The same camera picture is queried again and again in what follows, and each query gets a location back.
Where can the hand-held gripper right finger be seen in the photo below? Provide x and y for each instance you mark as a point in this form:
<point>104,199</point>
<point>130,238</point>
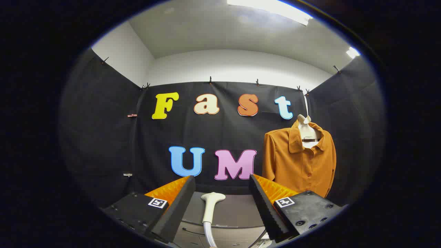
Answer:
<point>265,210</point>

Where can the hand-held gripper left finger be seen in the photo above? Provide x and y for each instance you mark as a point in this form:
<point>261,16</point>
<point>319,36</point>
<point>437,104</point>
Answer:
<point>175,213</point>

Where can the brown button shirt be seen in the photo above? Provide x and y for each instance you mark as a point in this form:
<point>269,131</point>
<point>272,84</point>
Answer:
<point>293,165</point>

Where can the black backdrop cloth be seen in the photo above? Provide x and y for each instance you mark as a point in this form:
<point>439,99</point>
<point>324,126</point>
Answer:
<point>224,134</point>

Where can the row of black clips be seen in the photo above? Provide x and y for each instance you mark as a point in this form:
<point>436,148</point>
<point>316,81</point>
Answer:
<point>210,80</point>

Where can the small ceiling light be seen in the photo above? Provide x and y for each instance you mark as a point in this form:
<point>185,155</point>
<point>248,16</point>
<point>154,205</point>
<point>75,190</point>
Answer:
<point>352,52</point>

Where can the long ceiling light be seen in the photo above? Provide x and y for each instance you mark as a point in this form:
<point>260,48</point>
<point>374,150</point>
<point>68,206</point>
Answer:
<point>272,7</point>

